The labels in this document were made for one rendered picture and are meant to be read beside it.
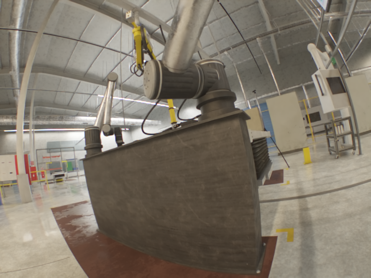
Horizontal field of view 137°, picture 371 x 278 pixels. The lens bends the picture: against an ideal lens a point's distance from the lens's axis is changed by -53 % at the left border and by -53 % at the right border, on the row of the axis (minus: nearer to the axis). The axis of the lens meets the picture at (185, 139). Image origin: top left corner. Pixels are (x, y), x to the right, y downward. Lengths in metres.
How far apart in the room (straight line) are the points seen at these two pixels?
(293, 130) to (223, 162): 5.27
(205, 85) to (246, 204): 0.61
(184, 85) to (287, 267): 1.14
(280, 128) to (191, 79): 5.32
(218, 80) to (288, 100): 5.27
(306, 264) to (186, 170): 0.92
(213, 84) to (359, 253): 1.31
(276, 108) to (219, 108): 5.24
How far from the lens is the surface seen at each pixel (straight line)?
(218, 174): 0.76
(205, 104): 0.81
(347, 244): 1.22
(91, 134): 1.87
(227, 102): 0.81
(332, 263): 1.09
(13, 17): 9.57
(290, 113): 5.94
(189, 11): 0.64
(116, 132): 2.13
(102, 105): 2.28
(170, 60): 0.69
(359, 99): 6.84
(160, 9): 11.37
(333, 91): 3.34
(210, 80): 0.81
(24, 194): 5.94
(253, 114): 6.12
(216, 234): 0.91
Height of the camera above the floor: 0.77
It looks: 5 degrees up
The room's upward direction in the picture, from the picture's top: 11 degrees counter-clockwise
